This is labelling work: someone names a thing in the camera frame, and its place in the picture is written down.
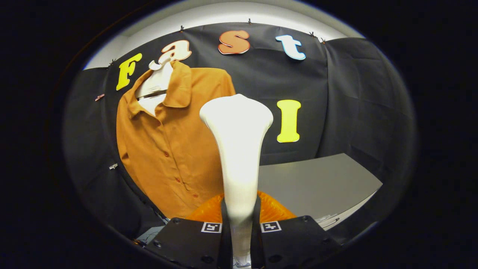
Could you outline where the black backdrop cloth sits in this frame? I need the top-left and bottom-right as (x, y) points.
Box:
(63, 22), (417, 248)

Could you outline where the grey cabinet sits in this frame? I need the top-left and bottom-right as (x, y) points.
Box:
(257, 153), (384, 231)

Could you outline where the white mannequin torso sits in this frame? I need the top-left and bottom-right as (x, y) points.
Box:
(134, 59), (174, 117)

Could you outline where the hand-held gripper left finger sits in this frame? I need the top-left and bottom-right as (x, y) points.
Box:
(144, 193), (234, 269)

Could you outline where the orange button-up shirt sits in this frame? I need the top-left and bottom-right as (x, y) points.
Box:
(116, 61), (237, 219)

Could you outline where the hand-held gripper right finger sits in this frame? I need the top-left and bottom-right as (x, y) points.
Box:
(250, 191), (342, 269)

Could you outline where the white garment steamer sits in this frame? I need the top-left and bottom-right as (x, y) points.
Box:
(199, 93), (274, 268)

